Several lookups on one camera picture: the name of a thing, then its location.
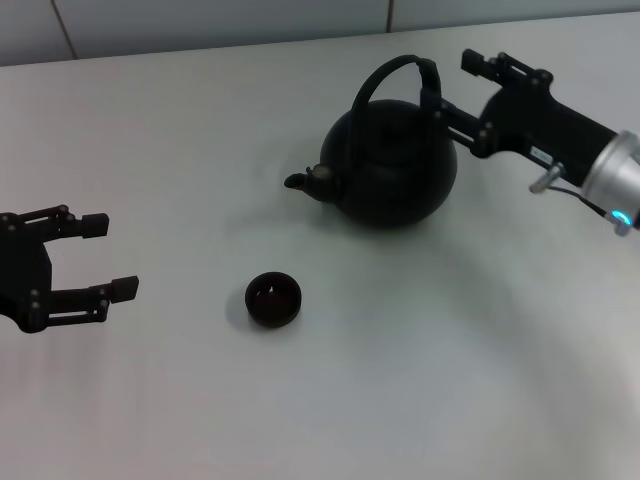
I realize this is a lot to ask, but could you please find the right gripper cable with plug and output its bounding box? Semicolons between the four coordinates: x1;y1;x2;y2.
528;162;619;219

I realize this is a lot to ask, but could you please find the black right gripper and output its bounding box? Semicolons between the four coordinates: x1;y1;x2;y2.
419;48;618;189

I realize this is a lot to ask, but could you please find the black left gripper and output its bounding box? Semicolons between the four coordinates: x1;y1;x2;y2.
0;204;141;336

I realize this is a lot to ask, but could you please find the black round teapot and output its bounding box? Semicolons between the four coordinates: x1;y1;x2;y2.
283;54;459;229

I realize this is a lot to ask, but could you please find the small dark teacup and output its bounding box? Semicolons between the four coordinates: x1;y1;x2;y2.
244;271;304;330

